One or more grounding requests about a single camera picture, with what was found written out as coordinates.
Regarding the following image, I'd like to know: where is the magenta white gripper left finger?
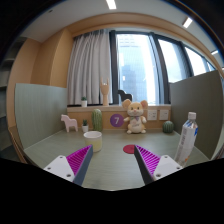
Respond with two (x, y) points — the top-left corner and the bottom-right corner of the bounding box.
(44, 145), (93, 186)

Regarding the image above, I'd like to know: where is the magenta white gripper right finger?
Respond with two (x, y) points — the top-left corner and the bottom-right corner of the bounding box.
(134, 145), (182, 184)

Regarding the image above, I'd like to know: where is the clear plastic water bottle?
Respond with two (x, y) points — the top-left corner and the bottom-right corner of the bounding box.
(174, 112), (198, 167)

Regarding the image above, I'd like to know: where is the red round coaster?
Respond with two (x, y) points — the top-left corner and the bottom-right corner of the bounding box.
(123, 144), (134, 154)

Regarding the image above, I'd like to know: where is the cream yellow cup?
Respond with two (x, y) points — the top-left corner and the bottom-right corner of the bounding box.
(84, 131), (102, 152)

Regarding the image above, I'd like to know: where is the small potted plant on table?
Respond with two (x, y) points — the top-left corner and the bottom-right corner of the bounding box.
(82, 119), (89, 133)

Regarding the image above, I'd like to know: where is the round green ceramic cactus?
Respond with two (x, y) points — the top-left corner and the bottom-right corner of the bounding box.
(162, 121), (174, 133)

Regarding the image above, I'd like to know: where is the pink wooden horse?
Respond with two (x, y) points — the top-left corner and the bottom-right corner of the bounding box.
(61, 115), (78, 132)

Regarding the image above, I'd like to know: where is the tall green ceramic cactus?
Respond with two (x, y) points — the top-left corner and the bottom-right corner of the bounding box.
(92, 109), (103, 131)

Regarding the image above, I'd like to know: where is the plush mouse toy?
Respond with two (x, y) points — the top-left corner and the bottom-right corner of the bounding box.
(122, 99), (148, 134)

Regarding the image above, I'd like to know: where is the purple number seven disc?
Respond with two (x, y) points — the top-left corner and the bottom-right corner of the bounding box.
(110, 114), (124, 127)

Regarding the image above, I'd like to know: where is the wooden ledge shelf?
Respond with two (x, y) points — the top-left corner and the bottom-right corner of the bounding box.
(67, 105), (171, 130)

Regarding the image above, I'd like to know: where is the small potted plant on ledge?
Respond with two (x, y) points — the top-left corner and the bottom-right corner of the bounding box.
(81, 97), (87, 107)

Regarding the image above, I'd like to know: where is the left grey partition panel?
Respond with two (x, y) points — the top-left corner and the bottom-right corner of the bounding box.
(14, 83), (67, 149)

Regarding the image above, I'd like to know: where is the grey partition panel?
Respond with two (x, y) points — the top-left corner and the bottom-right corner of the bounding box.
(14, 83), (67, 149)
(170, 70), (223, 159)

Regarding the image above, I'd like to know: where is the black horse figurine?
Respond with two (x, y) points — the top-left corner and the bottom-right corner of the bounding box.
(118, 90), (132, 102)

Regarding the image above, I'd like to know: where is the wooden hand model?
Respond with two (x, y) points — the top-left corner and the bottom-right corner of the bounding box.
(100, 81), (110, 106)

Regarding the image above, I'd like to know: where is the right grey partition panel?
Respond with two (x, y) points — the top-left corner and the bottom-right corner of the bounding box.
(170, 70), (223, 159)

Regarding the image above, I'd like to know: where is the grey curtain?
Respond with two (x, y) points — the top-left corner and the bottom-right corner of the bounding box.
(67, 29), (111, 105)

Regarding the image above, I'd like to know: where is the left white wall socket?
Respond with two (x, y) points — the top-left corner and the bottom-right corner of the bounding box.
(147, 110), (157, 121)

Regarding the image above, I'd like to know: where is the white wall socket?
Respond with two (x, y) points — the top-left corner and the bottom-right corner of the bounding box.
(159, 110), (169, 120)
(147, 110), (157, 121)

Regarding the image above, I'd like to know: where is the right white wall socket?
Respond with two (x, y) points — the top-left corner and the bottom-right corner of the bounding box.
(159, 110), (169, 120)

